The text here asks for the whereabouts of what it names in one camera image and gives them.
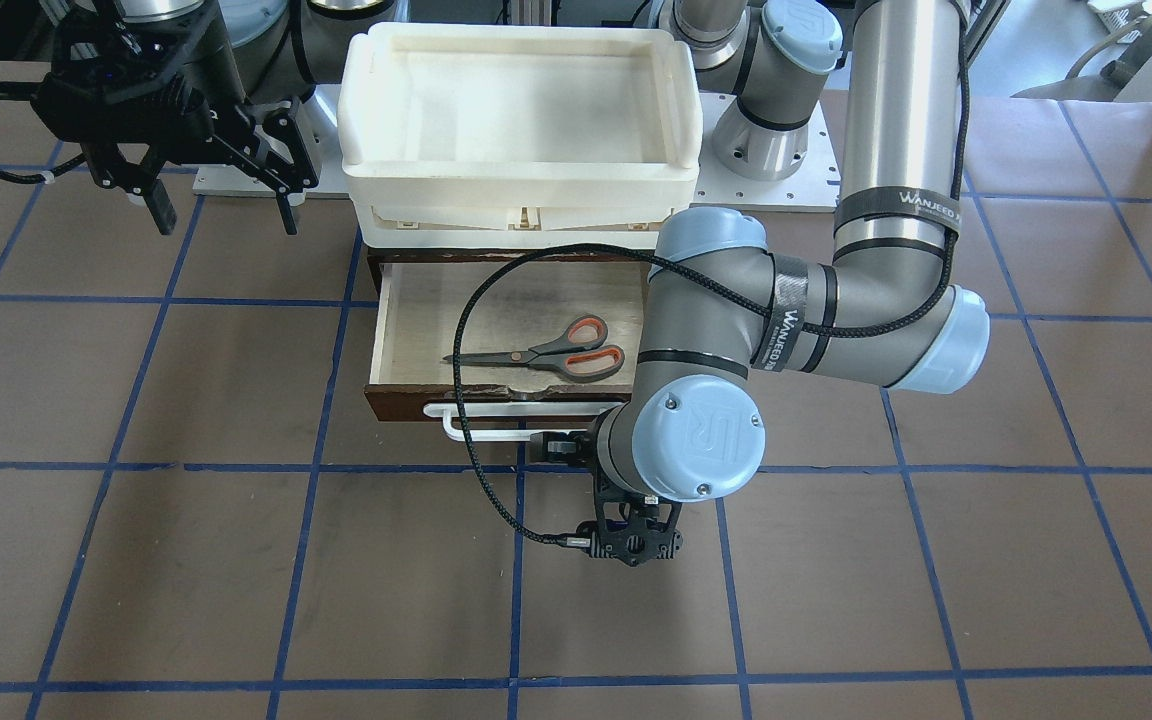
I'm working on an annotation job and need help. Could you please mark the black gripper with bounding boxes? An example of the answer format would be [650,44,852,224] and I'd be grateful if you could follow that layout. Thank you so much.
[526,430,600,471]

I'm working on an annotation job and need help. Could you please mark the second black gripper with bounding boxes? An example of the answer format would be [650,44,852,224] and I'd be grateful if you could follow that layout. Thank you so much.
[33,20,323,236]

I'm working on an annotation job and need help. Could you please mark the orange grey scissors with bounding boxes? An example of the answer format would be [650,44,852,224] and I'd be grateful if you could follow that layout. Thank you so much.
[460,314,626,382]

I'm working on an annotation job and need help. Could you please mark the wooden drawer with white handle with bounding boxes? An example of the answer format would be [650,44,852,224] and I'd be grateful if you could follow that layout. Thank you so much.
[364,260,646,420]

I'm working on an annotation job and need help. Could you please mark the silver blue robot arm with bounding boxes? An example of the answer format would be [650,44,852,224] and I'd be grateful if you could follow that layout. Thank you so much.
[530,1,990,503]

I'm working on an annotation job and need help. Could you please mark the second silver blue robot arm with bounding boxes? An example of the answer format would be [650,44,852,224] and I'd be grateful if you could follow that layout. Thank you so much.
[31,1,323,234]

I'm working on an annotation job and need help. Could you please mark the white plastic tray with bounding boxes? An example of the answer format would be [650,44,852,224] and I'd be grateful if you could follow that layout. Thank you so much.
[338,23,703,250]

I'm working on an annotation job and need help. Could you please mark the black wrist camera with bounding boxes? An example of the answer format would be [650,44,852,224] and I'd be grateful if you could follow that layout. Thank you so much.
[568,471,684,568]

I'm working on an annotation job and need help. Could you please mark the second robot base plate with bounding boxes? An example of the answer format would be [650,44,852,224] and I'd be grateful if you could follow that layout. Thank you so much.
[192,94,349,200]

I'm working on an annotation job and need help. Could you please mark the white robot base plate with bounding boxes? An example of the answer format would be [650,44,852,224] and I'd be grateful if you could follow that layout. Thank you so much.
[692,92,841,213]

